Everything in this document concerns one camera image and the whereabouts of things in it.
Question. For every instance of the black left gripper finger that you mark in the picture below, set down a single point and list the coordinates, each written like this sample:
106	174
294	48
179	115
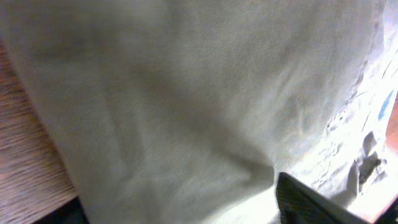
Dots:
299	204

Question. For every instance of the khaki green shorts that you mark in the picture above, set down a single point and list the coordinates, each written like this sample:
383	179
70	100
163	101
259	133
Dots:
186	111

